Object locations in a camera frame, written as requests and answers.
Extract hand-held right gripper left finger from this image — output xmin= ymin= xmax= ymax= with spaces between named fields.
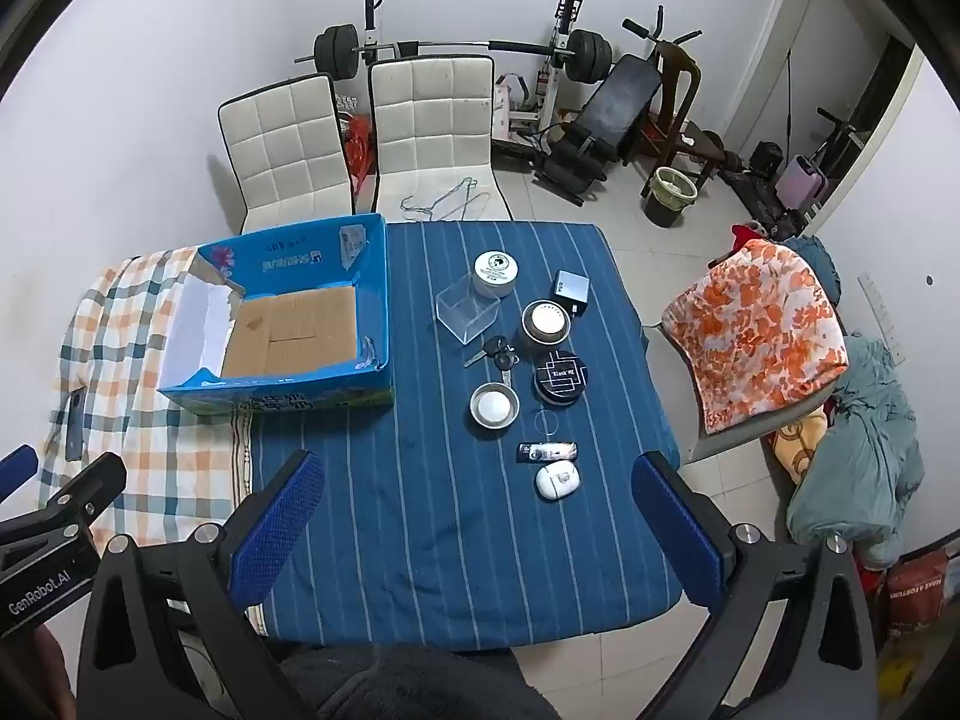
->
xmin=77 ymin=450 xmax=326 ymax=720

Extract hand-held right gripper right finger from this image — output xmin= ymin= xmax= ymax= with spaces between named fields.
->
xmin=631 ymin=451 xmax=878 ymax=720

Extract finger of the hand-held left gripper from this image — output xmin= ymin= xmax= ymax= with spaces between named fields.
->
xmin=0 ymin=445 xmax=40 ymax=500
xmin=34 ymin=452 xmax=128 ymax=537

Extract white earbuds case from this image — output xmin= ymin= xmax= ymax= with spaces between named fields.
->
xmin=534 ymin=462 xmax=581 ymax=499

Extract black and white stick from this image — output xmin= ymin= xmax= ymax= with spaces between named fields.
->
xmin=517 ymin=441 xmax=581 ymax=464

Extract black round tin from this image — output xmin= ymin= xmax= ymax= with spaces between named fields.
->
xmin=531 ymin=349 xmax=593 ymax=410

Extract blue cardboard box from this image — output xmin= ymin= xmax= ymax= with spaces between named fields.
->
xmin=156 ymin=213 xmax=396 ymax=416

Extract silver tin with white inside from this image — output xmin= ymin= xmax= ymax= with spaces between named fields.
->
xmin=469 ymin=382 xmax=521 ymax=433

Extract round dark jar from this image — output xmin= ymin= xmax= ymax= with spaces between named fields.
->
xmin=521 ymin=300 xmax=572 ymax=352

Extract bunch of keys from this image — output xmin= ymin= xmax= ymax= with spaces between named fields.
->
xmin=463 ymin=337 xmax=520 ymax=391

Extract small grey box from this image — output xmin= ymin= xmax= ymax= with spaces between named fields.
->
xmin=551 ymin=270 xmax=591 ymax=316

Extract clear plastic box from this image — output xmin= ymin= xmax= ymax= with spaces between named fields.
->
xmin=436 ymin=279 xmax=501 ymax=344

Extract white round tin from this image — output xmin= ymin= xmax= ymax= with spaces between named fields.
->
xmin=473 ymin=250 xmax=521 ymax=299

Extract dark flat device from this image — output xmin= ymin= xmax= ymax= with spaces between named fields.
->
xmin=64 ymin=388 xmax=86 ymax=461

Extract plaid cloth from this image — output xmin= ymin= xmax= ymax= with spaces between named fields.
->
xmin=41 ymin=246 xmax=257 ymax=550

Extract yellow cartoon cloth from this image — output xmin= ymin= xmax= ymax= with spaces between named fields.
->
xmin=771 ymin=411 xmax=835 ymax=484

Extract blue striped tablecloth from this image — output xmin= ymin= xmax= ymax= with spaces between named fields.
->
xmin=247 ymin=221 xmax=685 ymax=650

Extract teal blanket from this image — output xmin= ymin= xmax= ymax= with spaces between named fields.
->
xmin=784 ymin=336 xmax=928 ymax=565

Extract red printed sack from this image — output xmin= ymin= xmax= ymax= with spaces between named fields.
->
xmin=883 ymin=546 xmax=955 ymax=632

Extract dark blue cloth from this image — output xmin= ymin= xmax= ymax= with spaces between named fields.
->
xmin=786 ymin=235 xmax=842 ymax=310

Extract green trash bin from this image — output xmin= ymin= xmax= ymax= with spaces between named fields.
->
xmin=643 ymin=166 xmax=699 ymax=229

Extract pink suitcase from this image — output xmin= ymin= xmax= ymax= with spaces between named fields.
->
xmin=778 ymin=154 xmax=830 ymax=215

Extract white padded chair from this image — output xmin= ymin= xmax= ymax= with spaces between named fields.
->
xmin=367 ymin=54 xmax=515 ymax=223
xmin=217 ymin=73 xmax=356 ymax=236

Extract red plastic bag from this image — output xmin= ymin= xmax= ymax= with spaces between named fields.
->
xmin=340 ymin=113 xmax=377 ymax=197

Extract brown wooden chair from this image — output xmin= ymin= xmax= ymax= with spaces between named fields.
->
xmin=621 ymin=6 xmax=727 ymax=197

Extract white barbell rack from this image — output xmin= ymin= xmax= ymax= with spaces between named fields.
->
xmin=358 ymin=0 xmax=590 ymax=137

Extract barbell with black plates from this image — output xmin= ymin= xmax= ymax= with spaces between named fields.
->
xmin=294 ymin=24 xmax=616 ymax=85

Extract wire clothes hangers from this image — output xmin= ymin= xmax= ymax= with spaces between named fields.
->
xmin=400 ymin=178 xmax=490 ymax=223

